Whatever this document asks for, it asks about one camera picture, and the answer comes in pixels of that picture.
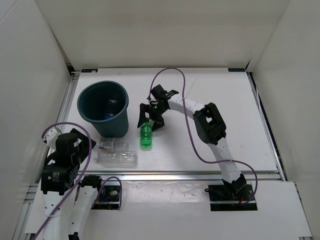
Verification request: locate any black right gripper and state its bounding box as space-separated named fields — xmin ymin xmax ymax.
xmin=138 ymin=103 xmax=168 ymax=132

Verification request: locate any clear bottle orange white label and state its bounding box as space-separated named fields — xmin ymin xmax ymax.
xmin=98 ymin=137 xmax=129 ymax=152

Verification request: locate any green plastic soda bottle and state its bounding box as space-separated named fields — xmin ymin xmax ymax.
xmin=139 ymin=122 xmax=153 ymax=150

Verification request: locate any clear bottle blue label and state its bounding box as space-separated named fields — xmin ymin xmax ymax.
xmin=103 ymin=98 xmax=119 ymax=120

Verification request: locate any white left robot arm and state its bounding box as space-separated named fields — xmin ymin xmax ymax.
xmin=36 ymin=123 xmax=105 ymax=240

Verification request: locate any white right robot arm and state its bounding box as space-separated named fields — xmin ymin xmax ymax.
xmin=137 ymin=85 xmax=247 ymax=200

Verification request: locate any dark teal plastic bin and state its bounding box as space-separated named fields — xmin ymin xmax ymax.
xmin=77 ymin=81 xmax=129 ymax=138

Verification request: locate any large clear plastic bottle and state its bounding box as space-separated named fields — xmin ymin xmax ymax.
xmin=94 ymin=151 xmax=138 ymax=169

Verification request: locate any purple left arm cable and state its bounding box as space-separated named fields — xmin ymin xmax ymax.
xmin=32 ymin=121 xmax=123 ymax=240

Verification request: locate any aluminium front table rail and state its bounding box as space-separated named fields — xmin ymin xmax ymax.
xmin=84 ymin=170 xmax=284 ymax=181

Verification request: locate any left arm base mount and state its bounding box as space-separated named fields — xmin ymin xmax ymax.
xmin=91 ymin=183 xmax=122 ymax=210

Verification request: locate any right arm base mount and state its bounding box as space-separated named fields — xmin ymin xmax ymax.
xmin=204 ymin=184 xmax=258 ymax=212

